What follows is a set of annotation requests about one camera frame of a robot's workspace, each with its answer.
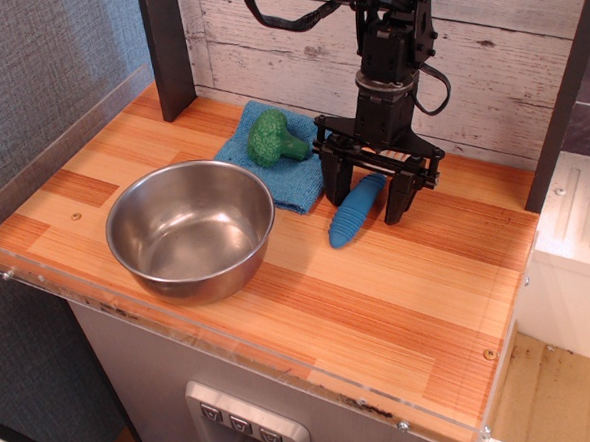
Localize grey toy fridge cabinet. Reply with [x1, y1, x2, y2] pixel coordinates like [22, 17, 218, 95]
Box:
[70, 302, 431, 442]

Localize green toy broccoli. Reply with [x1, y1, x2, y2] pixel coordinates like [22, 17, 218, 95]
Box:
[246, 109, 310, 168]

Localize stainless steel bowl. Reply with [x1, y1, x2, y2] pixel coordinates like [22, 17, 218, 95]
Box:
[105, 160, 276, 305]

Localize clear acrylic table guard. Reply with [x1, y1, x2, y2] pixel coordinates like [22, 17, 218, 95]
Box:
[0, 86, 536, 442]

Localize dark left shelf post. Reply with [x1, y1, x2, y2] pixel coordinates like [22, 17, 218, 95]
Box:
[138, 0, 196, 122]

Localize white toy sink unit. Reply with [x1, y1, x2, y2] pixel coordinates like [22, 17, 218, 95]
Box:
[515, 152, 590, 357]

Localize dark right shelf post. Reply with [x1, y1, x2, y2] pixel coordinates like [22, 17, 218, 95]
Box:
[525, 0, 590, 213]

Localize dark shelf post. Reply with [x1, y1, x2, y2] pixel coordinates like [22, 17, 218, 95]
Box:
[525, 0, 590, 213]
[138, 0, 196, 122]

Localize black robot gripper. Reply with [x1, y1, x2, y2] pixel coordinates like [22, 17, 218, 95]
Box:
[312, 70, 444, 224]

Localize silver dispenser button panel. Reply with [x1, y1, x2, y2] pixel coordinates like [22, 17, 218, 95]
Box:
[185, 381, 311, 442]

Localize blue handled metal fork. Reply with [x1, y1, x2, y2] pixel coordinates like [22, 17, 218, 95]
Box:
[329, 173, 386, 249]

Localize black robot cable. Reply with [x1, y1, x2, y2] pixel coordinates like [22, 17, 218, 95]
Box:
[239, 0, 454, 129]

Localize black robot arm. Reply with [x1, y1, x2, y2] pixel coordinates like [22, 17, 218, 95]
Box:
[313, 0, 445, 225]

